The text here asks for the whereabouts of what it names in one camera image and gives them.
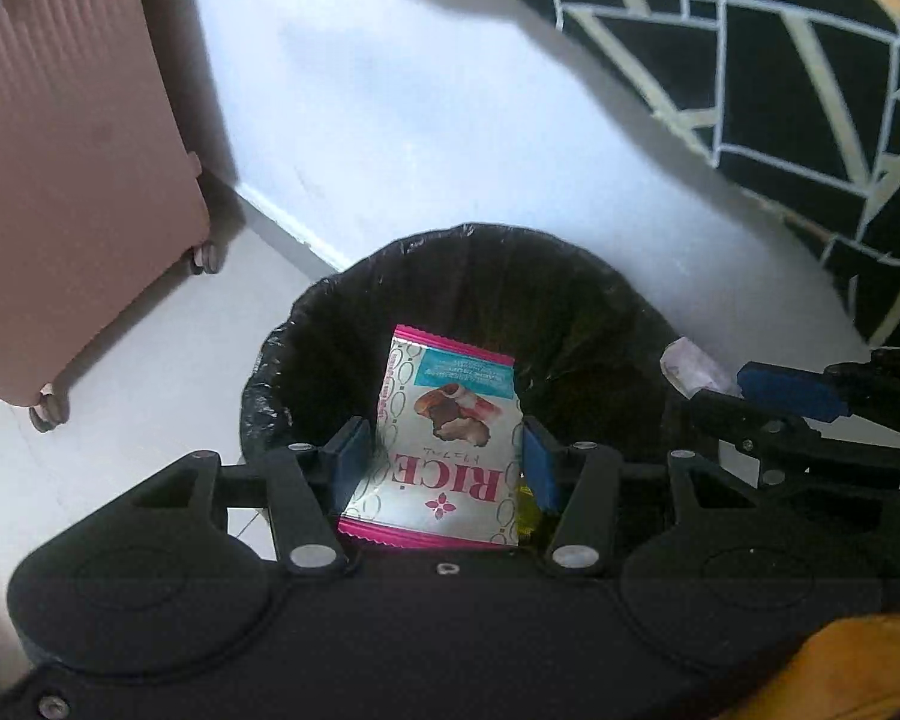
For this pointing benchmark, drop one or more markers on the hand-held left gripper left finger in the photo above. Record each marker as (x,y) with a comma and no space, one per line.
(349,457)

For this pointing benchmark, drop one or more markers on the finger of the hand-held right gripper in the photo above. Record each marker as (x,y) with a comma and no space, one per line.
(791,390)
(772,454)

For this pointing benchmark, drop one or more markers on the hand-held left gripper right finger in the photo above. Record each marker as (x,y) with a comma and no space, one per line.
(540,465)

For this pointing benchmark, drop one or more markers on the yellow foil wrapper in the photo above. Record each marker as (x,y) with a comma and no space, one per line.
(529,504)

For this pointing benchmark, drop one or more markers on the white pink rice cracker packet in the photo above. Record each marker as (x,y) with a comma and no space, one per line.
(435,465)

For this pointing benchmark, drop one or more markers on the white paper scrap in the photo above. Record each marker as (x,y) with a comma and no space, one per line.
(690,367)

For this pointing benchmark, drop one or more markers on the black lined trash bin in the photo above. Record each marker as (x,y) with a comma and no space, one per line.
(495,292)

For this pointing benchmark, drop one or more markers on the person's right forearm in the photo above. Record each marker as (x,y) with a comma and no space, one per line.
(847,660)

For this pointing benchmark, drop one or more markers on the black white geometric cloth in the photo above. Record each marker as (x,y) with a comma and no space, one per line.
(780,52)

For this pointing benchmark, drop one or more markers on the pink ribbed suitcase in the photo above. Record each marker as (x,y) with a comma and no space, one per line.
(67,165)

